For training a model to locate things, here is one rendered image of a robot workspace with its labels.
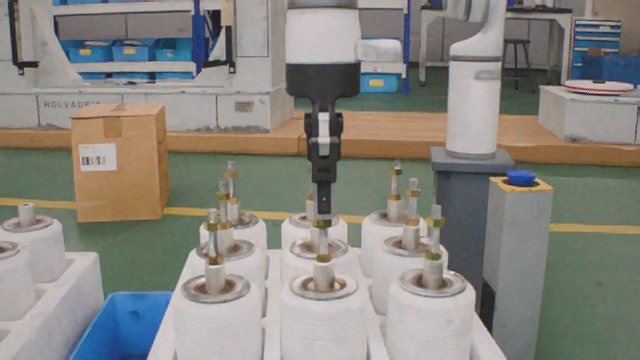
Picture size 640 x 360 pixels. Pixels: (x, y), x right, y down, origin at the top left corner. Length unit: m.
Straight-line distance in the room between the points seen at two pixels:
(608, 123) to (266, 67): 1.47
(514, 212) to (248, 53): 2.00
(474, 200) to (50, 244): 0.70
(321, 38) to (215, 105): 2.16
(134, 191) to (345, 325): 1.20
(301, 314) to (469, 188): 0.53
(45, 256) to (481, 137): 0.73
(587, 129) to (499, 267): 1.86
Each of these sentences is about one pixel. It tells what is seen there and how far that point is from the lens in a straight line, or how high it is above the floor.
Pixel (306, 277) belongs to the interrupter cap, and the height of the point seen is 0.25.
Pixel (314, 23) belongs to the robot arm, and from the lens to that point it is 0.58.
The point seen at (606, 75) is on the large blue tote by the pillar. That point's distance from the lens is 5.11.
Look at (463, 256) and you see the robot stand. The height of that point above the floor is 0.13.
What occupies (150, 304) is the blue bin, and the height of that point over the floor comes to 0.10.
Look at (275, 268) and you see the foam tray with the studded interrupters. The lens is 0.90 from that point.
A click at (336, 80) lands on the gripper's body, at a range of 0.58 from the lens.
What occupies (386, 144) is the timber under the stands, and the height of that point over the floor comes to 0.06.
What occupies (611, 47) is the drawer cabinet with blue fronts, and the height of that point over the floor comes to 0.42.
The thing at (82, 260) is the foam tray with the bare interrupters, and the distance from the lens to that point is 0.99.
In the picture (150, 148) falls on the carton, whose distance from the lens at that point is 1.73.
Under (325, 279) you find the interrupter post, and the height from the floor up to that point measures 0.26.
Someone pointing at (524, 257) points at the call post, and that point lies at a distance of 0.89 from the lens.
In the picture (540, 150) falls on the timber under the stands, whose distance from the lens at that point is 2.59.
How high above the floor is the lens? 0.52
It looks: 14 degrees down
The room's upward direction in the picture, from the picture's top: straight up
